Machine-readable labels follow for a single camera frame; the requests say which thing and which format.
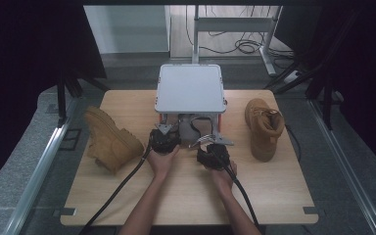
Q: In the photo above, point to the grey two-tier shoe rack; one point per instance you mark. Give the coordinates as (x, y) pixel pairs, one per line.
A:
(191, 88)

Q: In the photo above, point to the person's left hand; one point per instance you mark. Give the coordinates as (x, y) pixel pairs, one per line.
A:
(161, 163)

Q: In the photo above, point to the white power strip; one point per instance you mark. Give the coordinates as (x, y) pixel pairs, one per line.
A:
(291, 76)

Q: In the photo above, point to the tan suede boot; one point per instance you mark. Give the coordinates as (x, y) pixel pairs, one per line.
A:
(109, 140)
(264, 130)

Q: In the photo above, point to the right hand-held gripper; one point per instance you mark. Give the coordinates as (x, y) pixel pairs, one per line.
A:
(215, 156)

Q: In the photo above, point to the metal rail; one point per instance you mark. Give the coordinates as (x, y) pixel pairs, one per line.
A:
(346, 169)
(36, 173)

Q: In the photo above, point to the person's right hand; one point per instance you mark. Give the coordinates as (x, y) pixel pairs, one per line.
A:
(223, 179)

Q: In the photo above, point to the black metal stand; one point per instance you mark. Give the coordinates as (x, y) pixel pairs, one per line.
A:
(327, 104)
(61, 98)

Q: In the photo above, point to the white desk frame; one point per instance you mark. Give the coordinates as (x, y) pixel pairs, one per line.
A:
(231, 24)

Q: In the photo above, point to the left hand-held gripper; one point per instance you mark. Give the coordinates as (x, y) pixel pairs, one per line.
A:
(163, 142)

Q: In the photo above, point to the white panel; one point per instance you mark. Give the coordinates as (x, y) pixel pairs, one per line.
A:
(127, 29)

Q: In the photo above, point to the dark curtain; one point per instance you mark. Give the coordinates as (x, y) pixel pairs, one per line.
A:
(365, 65)
(19, 65)

